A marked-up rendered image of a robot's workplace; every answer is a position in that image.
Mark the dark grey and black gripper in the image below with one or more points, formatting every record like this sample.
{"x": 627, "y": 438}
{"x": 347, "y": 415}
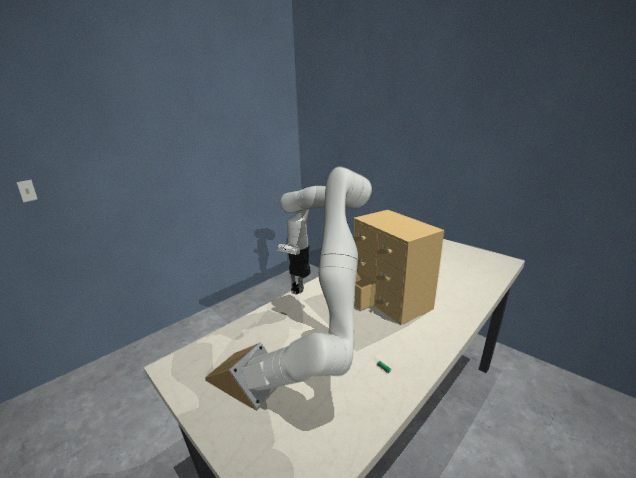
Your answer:
{"x": 299, "y": 265}

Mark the wooden drawer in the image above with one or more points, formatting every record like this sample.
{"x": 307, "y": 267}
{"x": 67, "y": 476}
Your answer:
{"x": 393, "y": 304}
{"x": 392, "y": 250}
{"x": 364, "y": 292}
{"x": 371, "y": 237}
{"x": 394, "y": 277}
{"x": 370, "y": 262}

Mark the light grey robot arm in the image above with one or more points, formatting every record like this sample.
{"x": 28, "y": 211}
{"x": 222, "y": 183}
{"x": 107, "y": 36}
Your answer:
{"x": 320, "y": 354}

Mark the small wooden chest of drawers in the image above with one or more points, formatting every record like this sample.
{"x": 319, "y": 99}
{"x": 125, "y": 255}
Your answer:
{"x": 423, "y": 256}

